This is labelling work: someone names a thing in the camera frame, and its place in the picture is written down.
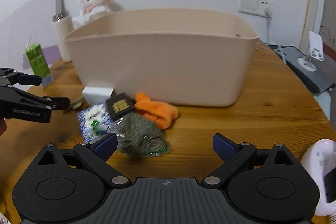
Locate blue white tissue pack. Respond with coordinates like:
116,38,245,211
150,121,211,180
77,102,114,142

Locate white rectangular box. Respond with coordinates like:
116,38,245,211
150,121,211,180
81,86,114,106

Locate clear bag green dried herbs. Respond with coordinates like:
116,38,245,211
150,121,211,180
109,112,170,157

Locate black cube gold character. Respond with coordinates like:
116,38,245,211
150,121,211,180
105,93,134,121

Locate orange cloth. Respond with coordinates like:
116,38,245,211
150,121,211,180
134,93,179,130

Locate green drink carton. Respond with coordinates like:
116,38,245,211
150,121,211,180
25,44,54,89

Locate white thermos bottle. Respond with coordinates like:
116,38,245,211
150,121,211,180
52,11,74,63

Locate white device with red light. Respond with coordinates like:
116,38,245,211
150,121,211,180
301,139,335,217

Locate beige plastic storage basket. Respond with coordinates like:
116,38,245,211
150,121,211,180
64,9,259,107

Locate white plush lamb toy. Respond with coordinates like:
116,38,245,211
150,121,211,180
72,0,113,29

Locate dark grey laptop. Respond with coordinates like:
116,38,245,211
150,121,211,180
273,46,335,93

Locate white phone stand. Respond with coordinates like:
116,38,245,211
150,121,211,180
297,31,324,72

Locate white charger cable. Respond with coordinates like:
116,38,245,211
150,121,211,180
264,7,288,63

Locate white wall switch socket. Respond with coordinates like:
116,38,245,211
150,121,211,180
238,0,272,18

